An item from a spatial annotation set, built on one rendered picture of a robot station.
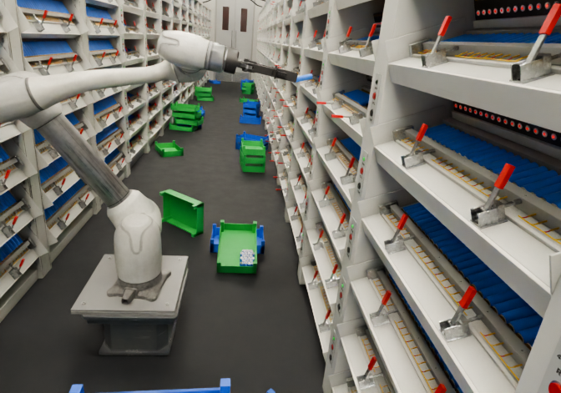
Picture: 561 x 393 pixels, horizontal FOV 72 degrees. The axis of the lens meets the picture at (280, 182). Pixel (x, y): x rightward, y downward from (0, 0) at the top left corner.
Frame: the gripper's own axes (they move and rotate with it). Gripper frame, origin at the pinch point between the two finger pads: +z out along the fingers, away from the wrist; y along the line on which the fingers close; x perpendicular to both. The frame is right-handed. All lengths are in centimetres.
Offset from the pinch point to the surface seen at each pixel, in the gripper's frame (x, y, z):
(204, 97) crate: 116, 605, -70
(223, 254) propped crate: 101, 48, -4
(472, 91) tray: -10, -75, 19
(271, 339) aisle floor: 101, -8, 19
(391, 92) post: -4.8, -39.6, 21.1
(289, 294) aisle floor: 99, 21, 29
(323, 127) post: 19.3, 30.2, 24.3
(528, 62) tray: -14, -85, 19
